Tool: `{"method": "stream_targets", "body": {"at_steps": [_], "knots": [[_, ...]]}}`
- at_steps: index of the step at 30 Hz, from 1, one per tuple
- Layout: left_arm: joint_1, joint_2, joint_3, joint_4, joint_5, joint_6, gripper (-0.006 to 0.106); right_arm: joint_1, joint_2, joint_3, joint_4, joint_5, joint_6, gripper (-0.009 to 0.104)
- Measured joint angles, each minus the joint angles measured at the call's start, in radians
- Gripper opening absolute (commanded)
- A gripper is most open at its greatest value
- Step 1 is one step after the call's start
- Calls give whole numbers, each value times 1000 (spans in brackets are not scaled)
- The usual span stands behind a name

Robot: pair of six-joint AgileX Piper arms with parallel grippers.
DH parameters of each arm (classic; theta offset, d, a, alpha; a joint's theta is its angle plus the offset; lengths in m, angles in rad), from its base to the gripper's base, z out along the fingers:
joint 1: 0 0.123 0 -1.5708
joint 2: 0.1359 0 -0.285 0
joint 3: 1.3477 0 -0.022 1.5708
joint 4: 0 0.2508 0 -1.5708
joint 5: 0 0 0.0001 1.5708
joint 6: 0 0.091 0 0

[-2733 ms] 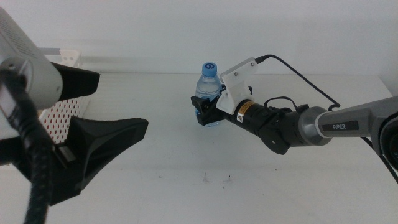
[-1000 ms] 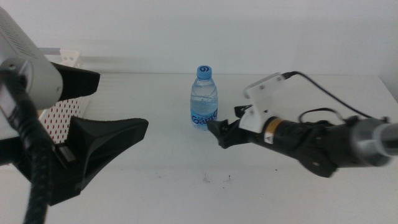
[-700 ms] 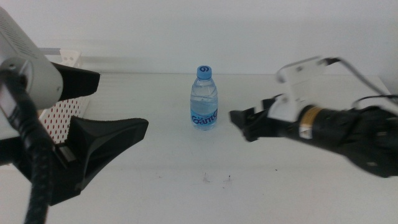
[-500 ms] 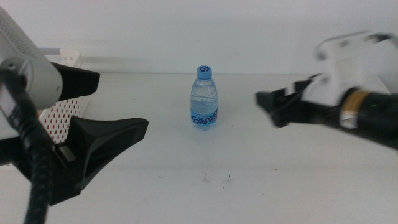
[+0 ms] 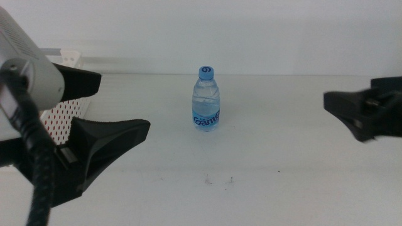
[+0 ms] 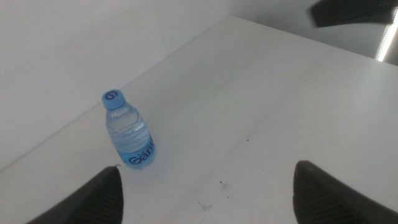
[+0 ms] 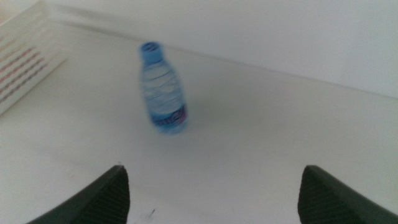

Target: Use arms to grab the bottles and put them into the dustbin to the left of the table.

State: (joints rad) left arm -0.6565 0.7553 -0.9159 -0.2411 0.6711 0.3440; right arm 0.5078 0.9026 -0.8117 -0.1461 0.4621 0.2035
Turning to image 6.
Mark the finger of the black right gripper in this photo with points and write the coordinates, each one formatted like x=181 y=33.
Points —
x=335 y=12

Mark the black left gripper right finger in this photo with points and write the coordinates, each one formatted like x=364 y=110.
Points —
x=326 y=202

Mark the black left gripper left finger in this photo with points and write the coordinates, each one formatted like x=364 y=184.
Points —
x=99 y=202

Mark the small water bottle blue cap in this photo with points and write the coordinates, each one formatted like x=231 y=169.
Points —
x=130 y=137

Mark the bright metal frame bar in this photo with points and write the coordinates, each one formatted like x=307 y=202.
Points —
x=384 y=46

